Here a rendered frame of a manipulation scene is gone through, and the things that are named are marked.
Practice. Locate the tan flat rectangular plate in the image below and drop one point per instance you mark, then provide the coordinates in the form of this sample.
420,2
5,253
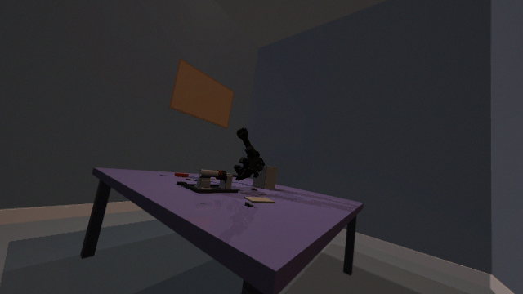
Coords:
259,200

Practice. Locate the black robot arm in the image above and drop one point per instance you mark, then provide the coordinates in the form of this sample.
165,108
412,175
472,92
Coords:
252,154

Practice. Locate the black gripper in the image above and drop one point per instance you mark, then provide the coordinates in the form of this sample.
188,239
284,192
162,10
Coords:
246,171

